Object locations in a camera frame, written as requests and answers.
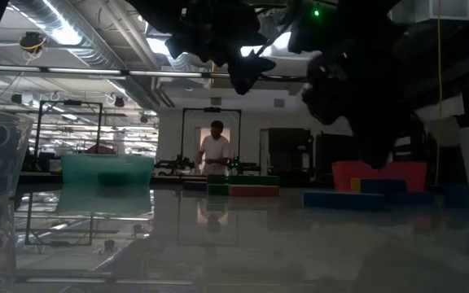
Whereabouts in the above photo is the long green block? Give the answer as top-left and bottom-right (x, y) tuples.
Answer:
(208, 174), (281, 187)

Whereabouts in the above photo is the person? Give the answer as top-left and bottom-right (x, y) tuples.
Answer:
(195, 120), (232, 177)

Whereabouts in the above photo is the green plastic bin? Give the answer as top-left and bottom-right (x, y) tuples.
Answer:
(60, 153), (156, 186)

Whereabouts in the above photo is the ceiling cable reel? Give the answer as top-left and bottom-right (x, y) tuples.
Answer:
(18, 31), (47, 55)

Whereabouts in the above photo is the red plastic bin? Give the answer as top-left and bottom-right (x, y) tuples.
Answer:
(331, 160), (428, 194)

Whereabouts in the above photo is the black cell frame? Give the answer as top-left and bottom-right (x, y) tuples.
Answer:
(180, 107), (243, 166)
(33, 98), (104, 172)

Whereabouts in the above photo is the ceiling light bar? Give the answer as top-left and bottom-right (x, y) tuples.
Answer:
(0, 63), (205, 79)

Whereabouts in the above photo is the silver ceiling duct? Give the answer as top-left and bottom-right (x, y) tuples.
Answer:
(8, 0), (129, 71)

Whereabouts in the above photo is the pink block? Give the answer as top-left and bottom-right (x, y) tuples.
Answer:
(228, 185), (281, 198)

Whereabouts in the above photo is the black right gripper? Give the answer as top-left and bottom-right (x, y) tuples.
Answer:
(287, 0), (410, 170)

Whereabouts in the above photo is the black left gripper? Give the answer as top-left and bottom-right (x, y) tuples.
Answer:
(126, 0), (277, 96)

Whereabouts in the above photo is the black cabinet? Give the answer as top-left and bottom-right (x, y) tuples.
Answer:
(266, 127), (313, 186)

